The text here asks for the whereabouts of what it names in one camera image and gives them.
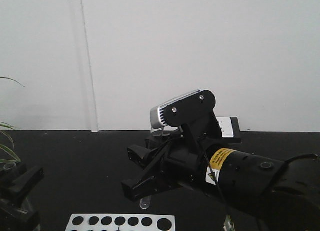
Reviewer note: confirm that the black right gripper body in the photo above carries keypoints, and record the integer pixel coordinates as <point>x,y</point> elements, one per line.
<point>177,161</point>

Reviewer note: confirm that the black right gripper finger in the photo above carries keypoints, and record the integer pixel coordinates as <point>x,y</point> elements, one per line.
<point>142,156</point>
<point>151,181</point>

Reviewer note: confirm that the transparent test tube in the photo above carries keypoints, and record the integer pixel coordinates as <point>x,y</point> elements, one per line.
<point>7,167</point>
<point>146,203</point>

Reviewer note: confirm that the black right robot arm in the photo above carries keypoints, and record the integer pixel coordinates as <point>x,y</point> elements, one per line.
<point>284,194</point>

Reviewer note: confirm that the white power socket black base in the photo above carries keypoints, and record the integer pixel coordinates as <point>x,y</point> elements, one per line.
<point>230,129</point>

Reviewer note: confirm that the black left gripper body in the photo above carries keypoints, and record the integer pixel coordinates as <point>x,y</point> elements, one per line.
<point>16,210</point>

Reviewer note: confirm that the white test tube rack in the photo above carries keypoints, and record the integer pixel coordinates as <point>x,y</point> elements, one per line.
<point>120,222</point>

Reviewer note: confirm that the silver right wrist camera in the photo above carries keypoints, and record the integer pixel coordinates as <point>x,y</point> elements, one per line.
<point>182,109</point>

